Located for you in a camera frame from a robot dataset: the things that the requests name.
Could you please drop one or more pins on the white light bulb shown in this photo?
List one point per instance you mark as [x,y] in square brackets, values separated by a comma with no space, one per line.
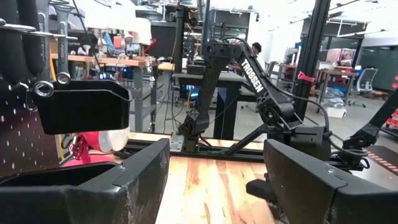
[116,140]

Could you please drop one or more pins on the black desk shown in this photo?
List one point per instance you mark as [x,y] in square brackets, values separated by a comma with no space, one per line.
[230,93]

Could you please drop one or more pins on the black power adapter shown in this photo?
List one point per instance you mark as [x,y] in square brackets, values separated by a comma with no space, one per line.
[124,154]

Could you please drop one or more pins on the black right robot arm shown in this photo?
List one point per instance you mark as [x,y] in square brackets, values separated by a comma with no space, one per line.
[255,81]

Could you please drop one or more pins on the person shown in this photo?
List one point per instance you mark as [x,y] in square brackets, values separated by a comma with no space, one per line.
[256,49]

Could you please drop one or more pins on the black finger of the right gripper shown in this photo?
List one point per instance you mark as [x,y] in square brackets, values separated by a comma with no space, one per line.
[261,189]

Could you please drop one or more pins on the white box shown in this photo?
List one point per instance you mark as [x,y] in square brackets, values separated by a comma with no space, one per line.
[337,112]

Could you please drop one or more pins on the white office chair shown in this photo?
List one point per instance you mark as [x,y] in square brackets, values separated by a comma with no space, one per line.
[363,84]

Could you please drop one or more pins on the red desk lamp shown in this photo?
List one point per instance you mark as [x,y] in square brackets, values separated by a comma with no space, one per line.
[88,139]

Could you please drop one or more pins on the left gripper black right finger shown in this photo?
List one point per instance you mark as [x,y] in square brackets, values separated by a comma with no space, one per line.
[326,205]

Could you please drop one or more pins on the red clip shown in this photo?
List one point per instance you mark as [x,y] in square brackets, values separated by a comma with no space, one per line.
[306,77]

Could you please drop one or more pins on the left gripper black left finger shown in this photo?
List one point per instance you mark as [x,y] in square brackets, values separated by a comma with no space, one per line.
[77,205]

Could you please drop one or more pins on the black perforated pegboard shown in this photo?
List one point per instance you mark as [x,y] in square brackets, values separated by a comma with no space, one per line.
[15,140]

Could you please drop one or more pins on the black ramp orange stripes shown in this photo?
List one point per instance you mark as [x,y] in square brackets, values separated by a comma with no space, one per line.
[382,158]

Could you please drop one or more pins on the orange parts bin rack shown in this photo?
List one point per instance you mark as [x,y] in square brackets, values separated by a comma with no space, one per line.
[393,115]

